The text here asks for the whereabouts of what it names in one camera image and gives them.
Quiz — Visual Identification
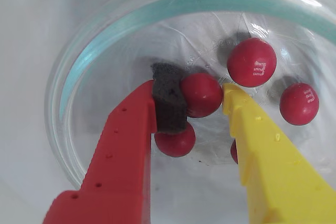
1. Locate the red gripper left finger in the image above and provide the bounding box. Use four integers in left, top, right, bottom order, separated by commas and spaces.
41, 62, 189, 224

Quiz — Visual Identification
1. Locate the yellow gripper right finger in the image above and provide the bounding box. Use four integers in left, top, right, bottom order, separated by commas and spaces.
222, 82, 336, 224

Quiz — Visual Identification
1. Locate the red round candy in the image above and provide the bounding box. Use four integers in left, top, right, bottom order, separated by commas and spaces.
279, 82, 320, 126
230, 140, 239, 165
180, 73, 224, 119
154, 122, 196, 157
226, 37, 277, 88

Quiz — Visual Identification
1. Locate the clear glass dish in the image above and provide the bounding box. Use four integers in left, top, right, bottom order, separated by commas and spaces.
44, 0, 336, 190

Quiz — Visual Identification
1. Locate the white tablecloth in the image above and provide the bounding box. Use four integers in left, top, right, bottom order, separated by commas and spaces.
0, 0, 336, 224

